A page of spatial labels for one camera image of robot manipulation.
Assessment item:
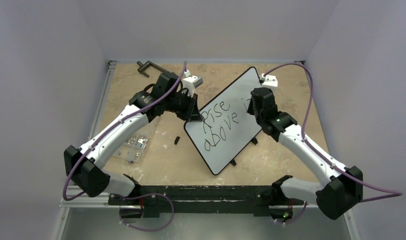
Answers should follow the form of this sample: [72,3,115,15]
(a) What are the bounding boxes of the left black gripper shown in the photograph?
[165,90,202,122]

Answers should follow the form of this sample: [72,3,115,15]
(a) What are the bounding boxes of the black marker cap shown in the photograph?
[174,136,181,145]

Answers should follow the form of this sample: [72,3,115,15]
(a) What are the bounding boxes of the white whiteboard black frame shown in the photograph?
[183,66,261,176]

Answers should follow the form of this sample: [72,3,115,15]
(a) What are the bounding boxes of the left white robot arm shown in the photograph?
[63,70,203,205]

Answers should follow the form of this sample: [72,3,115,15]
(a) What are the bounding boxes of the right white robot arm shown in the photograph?
[247,87,363,220]

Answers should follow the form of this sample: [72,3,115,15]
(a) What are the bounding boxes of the clear plastic screw box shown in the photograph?
[113,127,156,164]

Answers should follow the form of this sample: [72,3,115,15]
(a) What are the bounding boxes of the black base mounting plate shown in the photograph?
[108,185,304,218]

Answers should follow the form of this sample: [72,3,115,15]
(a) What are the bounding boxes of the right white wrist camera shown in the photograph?
[259,73,279,89]

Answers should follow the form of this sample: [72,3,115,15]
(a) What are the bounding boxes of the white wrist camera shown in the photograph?
[259,73,279,89]
[181,69,204,97]

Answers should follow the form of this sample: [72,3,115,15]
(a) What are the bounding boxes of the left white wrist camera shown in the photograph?
[181,69,204,97]

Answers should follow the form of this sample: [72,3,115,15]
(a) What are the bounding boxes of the dark metal clamp handle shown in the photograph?
[136,60,171,79]

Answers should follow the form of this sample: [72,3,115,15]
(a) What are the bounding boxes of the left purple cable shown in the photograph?
[62,60,188,232]

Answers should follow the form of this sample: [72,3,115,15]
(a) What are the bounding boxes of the purple cable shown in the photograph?
[264,62,403,203]
[62,60,188,232]

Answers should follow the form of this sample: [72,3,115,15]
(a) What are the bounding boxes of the aluminium rail frame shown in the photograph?
[62,60,118,202]

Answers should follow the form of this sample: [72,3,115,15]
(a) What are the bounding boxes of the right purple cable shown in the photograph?
[264,62,403,203]

